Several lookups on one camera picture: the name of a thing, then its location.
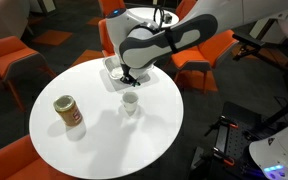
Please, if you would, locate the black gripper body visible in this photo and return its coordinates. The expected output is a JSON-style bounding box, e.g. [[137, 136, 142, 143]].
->
[[119, 63, 135, 82]]

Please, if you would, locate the silver foil tray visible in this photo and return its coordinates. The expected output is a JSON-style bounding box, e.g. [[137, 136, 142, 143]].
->
[[103, 56, 127, 80]]

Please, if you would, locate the black cable loop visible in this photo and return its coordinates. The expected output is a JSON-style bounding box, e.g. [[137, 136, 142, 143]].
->
[[152, 4, 166, 25]]

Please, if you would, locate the black orange bar clamp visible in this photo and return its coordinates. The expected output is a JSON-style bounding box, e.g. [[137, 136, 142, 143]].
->
[[203, 115, 240, 137], [199, 145, 237, 168]]

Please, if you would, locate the orange chair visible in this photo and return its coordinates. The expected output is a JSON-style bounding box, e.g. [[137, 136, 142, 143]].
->
[[174, 0, 198, 21], [97, 18, 119, 58], [0, 35, 57, 113], [169, 29, 240, 94], [97, 0, 127, 18], [0, 134, 80, 180]]

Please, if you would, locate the small round white table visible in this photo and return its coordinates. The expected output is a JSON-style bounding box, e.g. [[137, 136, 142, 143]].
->
[[126, 7, 180, 30]]

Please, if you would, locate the black equipment stand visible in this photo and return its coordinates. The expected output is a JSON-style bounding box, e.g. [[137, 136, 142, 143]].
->
[[188, 100, 288, 180]]

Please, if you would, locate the small black device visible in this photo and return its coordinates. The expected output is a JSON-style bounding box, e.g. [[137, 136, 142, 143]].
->
[[163, 12, 174, 25]]

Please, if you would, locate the black camera stand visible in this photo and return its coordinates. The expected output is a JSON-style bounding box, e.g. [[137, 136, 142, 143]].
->
[[231, 32, 288, 134]]

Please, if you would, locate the white mug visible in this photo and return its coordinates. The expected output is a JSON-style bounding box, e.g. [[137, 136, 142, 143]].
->
[[121, 91, 140, 113]]

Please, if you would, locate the grey upholstered seat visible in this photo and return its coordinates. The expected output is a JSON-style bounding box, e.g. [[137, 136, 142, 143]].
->
[[0, 0, 31, 51]]

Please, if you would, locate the glass jar with gold lid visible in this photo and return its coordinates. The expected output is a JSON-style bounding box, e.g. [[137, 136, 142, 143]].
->
[[52, 94, 84, 128]]

